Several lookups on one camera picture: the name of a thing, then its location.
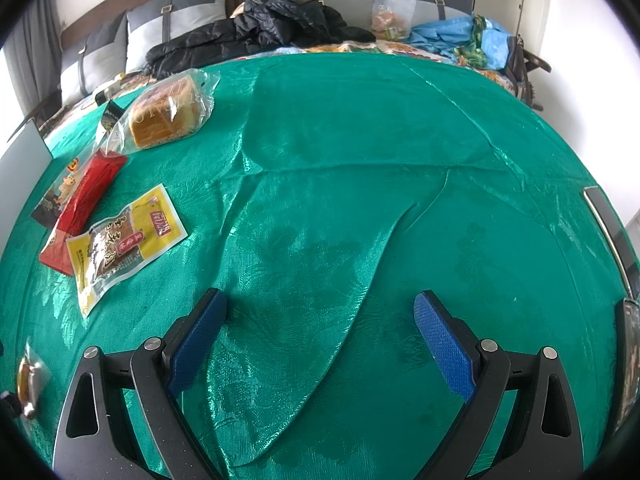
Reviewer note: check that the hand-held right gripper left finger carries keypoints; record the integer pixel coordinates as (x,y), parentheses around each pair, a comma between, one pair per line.
(195,345)

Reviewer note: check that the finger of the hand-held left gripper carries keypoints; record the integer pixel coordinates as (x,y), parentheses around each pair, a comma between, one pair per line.
(9,404)

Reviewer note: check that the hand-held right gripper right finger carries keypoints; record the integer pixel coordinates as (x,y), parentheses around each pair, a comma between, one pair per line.
(442,345)

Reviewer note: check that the small clear orange snack packet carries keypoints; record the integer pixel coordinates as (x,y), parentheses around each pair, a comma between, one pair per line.
(31,380)

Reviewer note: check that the clear bread packet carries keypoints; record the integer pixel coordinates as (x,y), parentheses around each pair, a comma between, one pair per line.
(160,112)

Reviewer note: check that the long white box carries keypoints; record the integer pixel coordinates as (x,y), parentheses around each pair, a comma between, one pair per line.
(27,150)

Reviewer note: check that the yellow snack packet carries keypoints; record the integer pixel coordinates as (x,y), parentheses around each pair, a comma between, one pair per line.
(125,247)

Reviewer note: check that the red snack packet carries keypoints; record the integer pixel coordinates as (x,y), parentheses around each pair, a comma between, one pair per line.
(82,200)

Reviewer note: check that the green satin blanket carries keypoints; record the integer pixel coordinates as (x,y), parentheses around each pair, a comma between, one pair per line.
(350,185)

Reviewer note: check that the smartphone with lit screen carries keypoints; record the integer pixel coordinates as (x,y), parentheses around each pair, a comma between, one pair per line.
(631,365)

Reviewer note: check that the dark smartphone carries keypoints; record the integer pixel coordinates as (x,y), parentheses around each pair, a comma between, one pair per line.
(612,240)

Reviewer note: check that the dark orange-print snack packet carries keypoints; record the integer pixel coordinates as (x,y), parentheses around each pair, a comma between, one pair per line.
(57,195)

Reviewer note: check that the small white device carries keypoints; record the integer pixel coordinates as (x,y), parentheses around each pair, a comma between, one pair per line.
(106,91)

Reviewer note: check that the blue crumpled cloth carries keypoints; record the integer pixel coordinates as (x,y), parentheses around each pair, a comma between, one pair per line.
(450,37)

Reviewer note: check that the black puffer jacket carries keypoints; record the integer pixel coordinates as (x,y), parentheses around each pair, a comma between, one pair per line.
(250,30)

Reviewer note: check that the grey curtain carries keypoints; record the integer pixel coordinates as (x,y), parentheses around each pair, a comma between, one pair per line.
(35,55)

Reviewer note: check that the clear plastic bag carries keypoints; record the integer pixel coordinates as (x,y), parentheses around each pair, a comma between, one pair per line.
(394,12)

